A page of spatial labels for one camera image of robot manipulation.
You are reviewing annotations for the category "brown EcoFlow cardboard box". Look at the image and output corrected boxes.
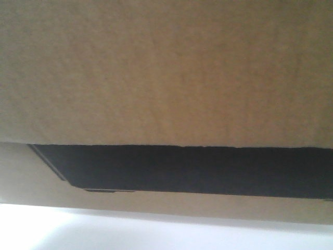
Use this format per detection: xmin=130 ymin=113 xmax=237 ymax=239
xmin=1 ymin=1 xmax=332 ymax=224

